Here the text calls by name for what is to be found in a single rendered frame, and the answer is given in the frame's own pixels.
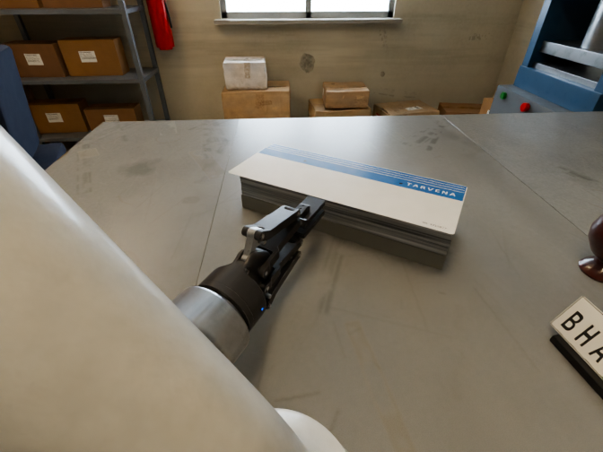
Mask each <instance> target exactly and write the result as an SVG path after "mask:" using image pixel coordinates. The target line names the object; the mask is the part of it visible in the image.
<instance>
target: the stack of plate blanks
mask: <svg viewBox="0 0 603 452"><path fill-rule="evenodd" d="M271 145H274V146H279V147H283V148H287V149H291V150H295V151H299V152H306V153H311V154H315V155H319V156H323V157H328V158H331V159H336V160H340V161H347V162H351V163H355V164H359V165H363V166H367V167H372V168H375V169H380V170H387V171H391V172H396V173H399V174H404V175H408V176H411V177H416V178H423V179H427V180H431V181H435V182H440V183H443V184H448V185H452V186H456V187H464V188H465V189H468V188H467V187H465V186H462V185H458V184H453V183H450V182H445V181H441V180H437V179H433V178H426V177H421V176H417V175H413V174H409V173H405V172H401V171H396V170H393V169H384V168H381V167H376V166H372V165H368V164H364V163H360V162H356V161H349V160H344V159H340V158H336V157H332V156H327V155H324V154H319V153H315V152H308V151H304V150H300V149H295V148H292V147H287V146H282V145H279V144H271ZM240 182H241V187H240V189H241V193H242V194H241V201H242V207H245V208H248V209H251V210H254V211H257V212H260V213H264V214H267V215H269V214H270V213H272V212H274V211H275V210H277V209H278V208H280V207H281V206H283V205H286V206H289V207H292V208H296V207H297V206H298V205H299V204H300V203H301V202H302V201H303V200H304V199H305V198H306V197H307V196H308V195H305V194H302V193H298V192H294V191H292V190H288V189H284V188H281V187H276V186H272V185H268V184H266V183H262V182H259V181H256V180H252V179H249V178H244V177H240ZM321 209H322V210H325V214H324V215H323V216H322V218H321V219H320V220H319V222H318V223H317V224H316V225H315V226H314V228H313V229H314V230H318V231H321V232H324V233H327V234H329V235H333V236H336V237H339V238H341V239H346V240H349V241H352V242H355V243H358V244H361V245H364V246H366V247H369V248H375V249H378V250H380V251H383V252H386V253H389V254H391V255H395V256H400V257H403V258H405V259H408V260H411V261H415V262H417V263H420V264H423V265H428V266H430V267H434V268H437V269H440V270H441V269H442V267H443V264H444V261H445V258H446V256H447V253H448V249H449V247H450V243H451V240H452V236H453V235H450V234H447V233H443V232H440V231H437V230H431V229H427V228H425V227H421V226H417V225H414V224H411V223H408V222H402V221H399V220H395V219H391V218H389V217H385V216H382V215H378V214H375V213H369V212H366V211H363V210H359V209H356V208H353V207H350V206H346V205H342V204H337V203H334V202H330V201H327V200H325V205H324V206H323V207H322V208H321Z"/></svg>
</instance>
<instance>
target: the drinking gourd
mask: <svg viewBox="0 0 603 452"><path fill-rule="evenodd" d="M588 237H589V242H590V250H591V251H592V253H593V254H594V255H595V256H586V257H584V258H582V259H580V260H579V268H580V269H581V271H582V272H583V273H584V274H586V275H587V276H588V277H589V278H591V279H593V280H595V281H598V282H600V283H603V214H601V215H600V216H599V217H598V218H597V219H596V220H595V221H594V222H593V223H592V224H591V226H590V231H589V233H588Z"/></svg>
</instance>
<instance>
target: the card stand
mask: <svg viewBox="0 0 603 452"><path fill-rule="evenodd" d="M550 342H551V343H552V344H553V345H554V346H555V348H556V349H557V350H558V351H559V352H560V353H561V354H562V355H563V356H564V357H565V359H567V360H568V361H569V362H570V364H571V365H572V366H573V367H574V368H575V369H576V370H577V371H578V373H579V374H580V375H581V376H582V377H583V378H584V379H585V380H586V382H587V383H588V384H589V385H590V386H591V387H592V388H593V389H594V391H595V392H596V393H597V394H598V395H599V396H600V397H601V398H602V400H603V379H602V378H601V377H600V376H599V375H598V374H597V373H596V372H595V371H594V370H593V369H592V368H591V367H590V365H589V364H588V363H587V362H586V361H585V360H584V359H583V358H582V357H581V356H580V355H579V354H578V353H577V352H576V351H575V350H574V349H573V348H572V347H571V345H569V344H568V343H567V342H566V341H565V340H564V339H563V338H562V337H561V335H560V334H559V335H553V336H552V337H551V338H550Z"/></svg>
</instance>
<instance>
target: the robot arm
mask: <svg viewBox="0 0 603 452"><path fill-rule="evenodd" d="M324 205H325V200H321V199H318V198H315V197H311V196H307V197H306V198H305V199H304V200H303V201H302V202H301V203H300V204H299V205H298V206H297V207H296V208H292V207H289V206H286V205H283V206H281V207H280V208H278V209H277V210H275V211H274V212H272V213H270V214H269V215H268V216H266V217H265V218H263V219H262V220H260V221H259V222H257V223H255V224H254V225H245V226H244V227H243V228H242V230H241V234H242V235H243V236H245V237H247V239H246V244H245V248H244V249H242V250H241V251H240V252H239V253H238V254H237V256H236V257H235V259H234V260H233V262H232V263H231V264H228V265H223V266H219V267H217V268H215V269H214V270H213V271H212V272H211V273H210V274H209V275H208V276H207V277H206V278H205V279H204V280H203V281H202V282H201V283H200V284H199V285H198V286H190V287H187V288H186V289H184V290H183V291H182V292H181V293H180V294H179V295H178V296H177V297H176V298H175V299H174V300H170V299H169V298H168V297H167V296H166V295H165V294H164V293H163V292H162V291H161V290H160V289H159V288H158V287H157V286H156V285H155V284H154V283H153V282H152V281H151V280H150V278H149V277H148V276H147V275H146V274H145V273H144V272H143V271H142V270H141V269H140V268H139V267H138V266H137V265H136V264H135V263H134V262H133V261H132V260H131V259H130V258H129V257H128V256H127V255H126V254H125V253H124V252H123V251H122V250H121V249H120V248H119V246H118V245H117V244H116V243H115V242H114V241H113V240H112V239H111V238H110V237H109V236H108V235H107V234H106V233H105V232H104V231H103V230H102V229H101V228H100V227H99V226H98V225H97V224H96V223H95V222H94V221H93V220H92V219H91V218H90V217H89V215H88V214H87V213H86V212H85V211H84V210H83V209H82V208H81V207H80V206H79V205H78V204H77V203H76V202H75V201H74V200H73V199H72V198H71V197H70V196H69V195H68V194H67V193H66V192H65V191H64V190H63V189H62V188H61V187H60V186H59V185H58V183H57V182H56V181H55V180H54V179H53V178H52V177H50V176H49V174H48V173H47V172H46V171H45V170H44V169H43V168H41V167H40V165H39V164H38V163H37V162H36V161H35V160H33V159H32V157H31V156H30V155H29V154H28V153H27V152H26V151H25V150H24V149H23V148H22V147H21V146H20V145H19V144H18V143H17V142H16V141H15V140H14V139H13V138H12V137H11V136H10V135H9V134H8V133H7V132H6V131H5V130H4V129H3V128H2V127H1V126H0V452H348V451H347V450H346V449H345V448H343V447H342V446H341V444H340V443H339V442H338V440H337V439H336V438H335V437H334V436H333V435H332V433H331V432H330V431H329V430H327V429H326V428H325V427H324V426H323V425H321V424H320V423H319V422H317V421H315V420H314V419H312V418H311V417H309V416H307V415H305V414H303V413H298V412H295V411H292V410H288V409H280V408H274V407H273V406H272V405H271V404H270V403H269V402H268V401H267V400H266V399H265V397H263V396H262V395H261V394H260V393H259V392H258V391H257V389H256V388H255V387H254V386H253V385H252V384H251V383H250V382H249V381H248V380H247V379H246V378H245V377H244V376H243V375H242V374H241V373H240V372H239V371H238V369H237V368H236V367H235V366H234V365H233V364H234V363H235V361H236V360H237V359H238V358H239V357H240V355H241V354H242V352H243V351H244V350H245V348H246V347H247V346H248V344H249V331H250V330H251V329H252V327H253V326H254V325H255V324H256V323H257V322H258V320H259V319H260V318H261V316H262V315H263V314H264V312H265V310H266V309H269V308H270V307H271V304H272V302H273V300H274V298H275V295H276V294H277V292H278V291H279V289H280V288H281V286H282V284H283V283H284V281H285V279H286V278H287V276H288V274H289V273H290V272H291V271H292V269H293V267H294V265H295V264H296V262H297V261H298V259H299V258H300V256H301V251H299V248H300V247H301V245H302V242H303V239H305V237H306V236H307V235H308V234H309V233H310V231H311V230H312V229H313V228H314V226H315V225H316V224H317V223H318V222H319V220H320V219H321V218H322V216H323V215H324V214H325V210H322V209H321V208H322V207H323V206H324ZM291 257H292V258H291Z"/></svg>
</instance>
